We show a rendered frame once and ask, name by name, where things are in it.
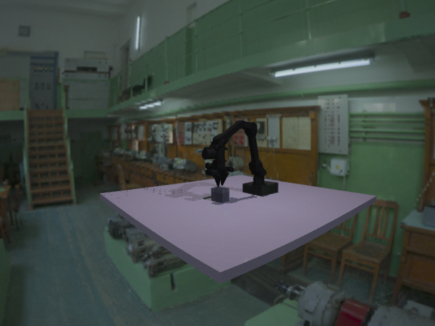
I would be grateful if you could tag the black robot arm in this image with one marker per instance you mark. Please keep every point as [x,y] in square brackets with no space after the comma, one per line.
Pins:
[217,148]

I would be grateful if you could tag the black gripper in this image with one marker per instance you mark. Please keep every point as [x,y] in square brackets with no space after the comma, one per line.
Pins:
[220,171]

